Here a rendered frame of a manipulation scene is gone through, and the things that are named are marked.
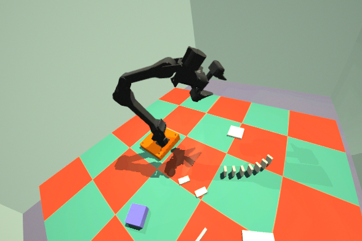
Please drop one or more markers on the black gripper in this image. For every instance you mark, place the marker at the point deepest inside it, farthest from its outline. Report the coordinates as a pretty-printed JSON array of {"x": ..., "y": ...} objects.
[{"x": 197, "y": 93}]

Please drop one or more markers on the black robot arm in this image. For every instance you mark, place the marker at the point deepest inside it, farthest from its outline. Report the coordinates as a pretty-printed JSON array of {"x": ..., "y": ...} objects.
[{"x": 184, "y": 69}]

